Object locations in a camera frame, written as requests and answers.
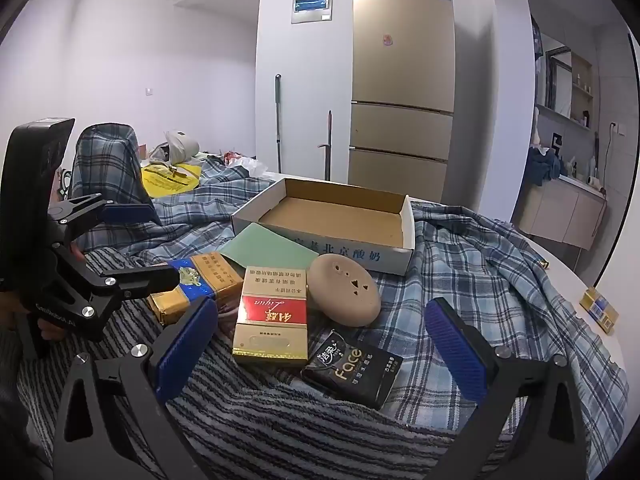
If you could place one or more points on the black tissue packet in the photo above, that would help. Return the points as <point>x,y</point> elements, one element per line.
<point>350,365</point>

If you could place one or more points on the white plastic bag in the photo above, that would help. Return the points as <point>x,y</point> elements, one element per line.
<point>252,166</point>

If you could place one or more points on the yellow plastic bag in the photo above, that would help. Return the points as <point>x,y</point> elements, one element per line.
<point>167,180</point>

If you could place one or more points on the gold refrigerator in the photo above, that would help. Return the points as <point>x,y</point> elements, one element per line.
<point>400,85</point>

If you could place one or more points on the grey fabric bag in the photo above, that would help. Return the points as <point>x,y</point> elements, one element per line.
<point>180,145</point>

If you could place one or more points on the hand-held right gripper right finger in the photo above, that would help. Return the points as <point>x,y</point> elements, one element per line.
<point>455,345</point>

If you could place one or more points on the bathroom vanity cabinet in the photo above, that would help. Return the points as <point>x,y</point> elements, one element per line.
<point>555,210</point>

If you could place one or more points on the white cardboard box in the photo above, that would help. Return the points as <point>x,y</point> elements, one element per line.
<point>330,215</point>

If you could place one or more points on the bathroom mirror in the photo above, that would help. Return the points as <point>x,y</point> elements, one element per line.
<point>560,85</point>

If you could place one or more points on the red refrigerator sticker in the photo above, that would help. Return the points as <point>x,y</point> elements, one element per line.
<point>388,39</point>

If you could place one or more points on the white wall outlet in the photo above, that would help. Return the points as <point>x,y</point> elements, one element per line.
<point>618,129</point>

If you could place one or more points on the red and gold cigarette pack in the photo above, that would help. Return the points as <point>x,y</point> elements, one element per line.
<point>270,315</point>

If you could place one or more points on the grey striped blanket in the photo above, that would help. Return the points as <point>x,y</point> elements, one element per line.
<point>275,420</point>

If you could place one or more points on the green snap pouch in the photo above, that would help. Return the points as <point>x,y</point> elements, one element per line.
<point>260,247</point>

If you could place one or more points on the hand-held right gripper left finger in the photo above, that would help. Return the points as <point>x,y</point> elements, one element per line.
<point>187,345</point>

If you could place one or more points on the beige round sponge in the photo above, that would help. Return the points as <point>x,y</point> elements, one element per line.
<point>345,292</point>

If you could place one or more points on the plaid covered chair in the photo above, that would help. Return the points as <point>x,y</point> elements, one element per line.
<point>105,160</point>

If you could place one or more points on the small blue and gold pack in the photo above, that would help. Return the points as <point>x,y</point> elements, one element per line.
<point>599,310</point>

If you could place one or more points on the blue cloth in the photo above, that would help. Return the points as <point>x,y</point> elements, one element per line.
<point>545,167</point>

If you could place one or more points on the blue and gold cigarette pack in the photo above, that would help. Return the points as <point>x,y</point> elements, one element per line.
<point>215,272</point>

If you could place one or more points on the wooden bathroom shelf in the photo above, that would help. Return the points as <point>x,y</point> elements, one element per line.
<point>582,90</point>

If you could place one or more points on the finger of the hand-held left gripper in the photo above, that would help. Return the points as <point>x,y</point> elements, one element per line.
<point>150,279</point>
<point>127,212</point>

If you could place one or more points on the blue plaid blanket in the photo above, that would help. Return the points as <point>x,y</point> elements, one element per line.
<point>450,260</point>

